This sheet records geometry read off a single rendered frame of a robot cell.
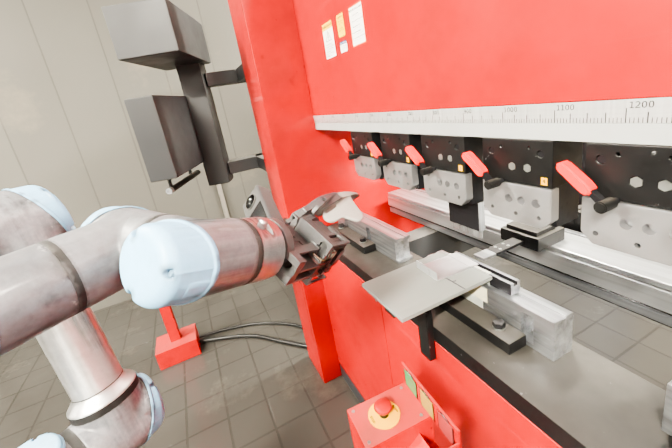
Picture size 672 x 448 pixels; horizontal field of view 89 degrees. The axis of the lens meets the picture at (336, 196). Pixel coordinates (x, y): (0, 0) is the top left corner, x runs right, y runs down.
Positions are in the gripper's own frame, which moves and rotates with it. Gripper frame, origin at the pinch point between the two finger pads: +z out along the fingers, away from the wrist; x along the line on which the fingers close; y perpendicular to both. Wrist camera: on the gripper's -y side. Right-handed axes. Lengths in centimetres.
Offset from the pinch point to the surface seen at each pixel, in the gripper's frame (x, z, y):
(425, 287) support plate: -7.8, 30.0, 16.5
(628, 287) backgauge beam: 18, 48, 49
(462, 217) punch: 9.8, 39.2, 12.4
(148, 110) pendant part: -29, 33, -112
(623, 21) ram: 47, 4, 17
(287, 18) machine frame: 32, 60, -92
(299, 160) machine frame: -16, 74, -62
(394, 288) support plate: -12.6, 28.1, 11.2
